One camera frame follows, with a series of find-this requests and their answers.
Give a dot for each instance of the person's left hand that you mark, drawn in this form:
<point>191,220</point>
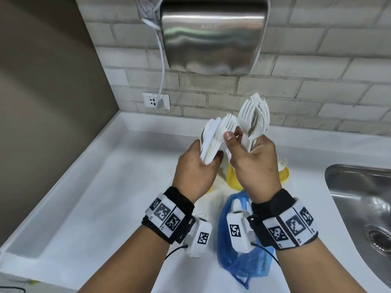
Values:
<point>191,172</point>

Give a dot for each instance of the person's right hand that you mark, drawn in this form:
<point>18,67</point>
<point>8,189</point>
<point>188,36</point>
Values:
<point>259,170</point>

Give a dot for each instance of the person's left thumb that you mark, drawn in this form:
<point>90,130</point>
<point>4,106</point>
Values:
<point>215,158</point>

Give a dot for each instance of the person's right thumb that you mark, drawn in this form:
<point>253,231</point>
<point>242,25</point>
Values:
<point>230,141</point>

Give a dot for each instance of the bunch of white plastic spoons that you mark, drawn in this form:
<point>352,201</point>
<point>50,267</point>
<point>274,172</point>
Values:
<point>215,134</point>

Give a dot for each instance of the bunch of white plastic forks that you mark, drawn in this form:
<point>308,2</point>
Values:
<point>253,118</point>

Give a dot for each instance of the person's left forearm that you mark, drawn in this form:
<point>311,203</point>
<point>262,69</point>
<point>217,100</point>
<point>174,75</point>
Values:
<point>131,265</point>

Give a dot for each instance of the person's right forearm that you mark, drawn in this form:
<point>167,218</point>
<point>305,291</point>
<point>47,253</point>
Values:
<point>317,268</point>

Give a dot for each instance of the white plastic fork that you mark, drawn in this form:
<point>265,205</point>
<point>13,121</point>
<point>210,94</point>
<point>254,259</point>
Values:
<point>281,164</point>
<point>285,163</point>

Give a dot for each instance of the black wristband with marker tags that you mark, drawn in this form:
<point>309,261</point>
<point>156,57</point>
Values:
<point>284,221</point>
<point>166,215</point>

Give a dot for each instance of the grey power plug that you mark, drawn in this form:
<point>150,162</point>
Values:
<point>160,104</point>

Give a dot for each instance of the stainless steel hand dryer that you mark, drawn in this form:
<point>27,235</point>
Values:
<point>210,33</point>

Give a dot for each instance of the blue plastic bag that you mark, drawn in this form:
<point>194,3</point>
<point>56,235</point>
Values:
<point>244,265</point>

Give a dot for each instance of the stainless steel sink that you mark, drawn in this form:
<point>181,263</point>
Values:
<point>351,195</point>

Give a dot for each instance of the metal sink drain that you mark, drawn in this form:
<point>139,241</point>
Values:
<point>380,239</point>

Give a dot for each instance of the small yellow object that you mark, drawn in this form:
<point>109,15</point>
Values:
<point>33,282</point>

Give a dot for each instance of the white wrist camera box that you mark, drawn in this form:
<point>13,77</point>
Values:
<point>238,231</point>
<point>201,238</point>

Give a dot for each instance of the white wall socket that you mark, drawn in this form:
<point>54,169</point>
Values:
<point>149,101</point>

